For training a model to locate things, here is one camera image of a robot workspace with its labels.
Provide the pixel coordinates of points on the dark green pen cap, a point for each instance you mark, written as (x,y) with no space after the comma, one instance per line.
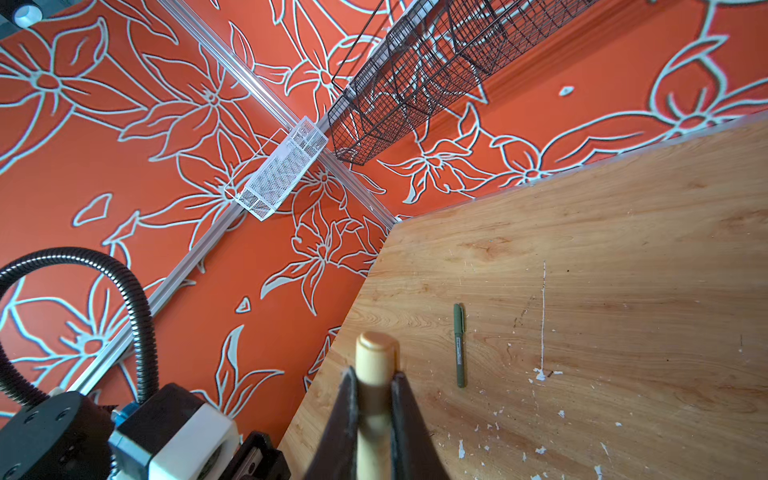
(458,315)

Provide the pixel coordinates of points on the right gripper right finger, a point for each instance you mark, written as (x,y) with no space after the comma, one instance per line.
(413,455)

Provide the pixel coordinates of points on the dark green pen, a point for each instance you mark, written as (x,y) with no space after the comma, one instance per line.
(460,363)

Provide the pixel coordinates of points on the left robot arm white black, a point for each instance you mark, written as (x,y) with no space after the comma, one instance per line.
(64,437)

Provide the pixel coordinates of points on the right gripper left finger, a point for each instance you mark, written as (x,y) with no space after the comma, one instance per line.
(336,454)

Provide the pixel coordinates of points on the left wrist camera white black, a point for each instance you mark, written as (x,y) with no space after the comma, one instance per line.
(173,435)

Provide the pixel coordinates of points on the beige pen cap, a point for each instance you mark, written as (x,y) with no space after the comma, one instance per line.
(376,362)

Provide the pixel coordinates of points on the white mesh basket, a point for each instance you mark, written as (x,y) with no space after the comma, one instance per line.
(268,187)

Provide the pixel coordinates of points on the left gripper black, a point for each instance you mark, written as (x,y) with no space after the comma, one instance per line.
(257,459)

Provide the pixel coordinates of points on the black wire basket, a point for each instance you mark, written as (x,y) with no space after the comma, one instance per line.
(434,54)

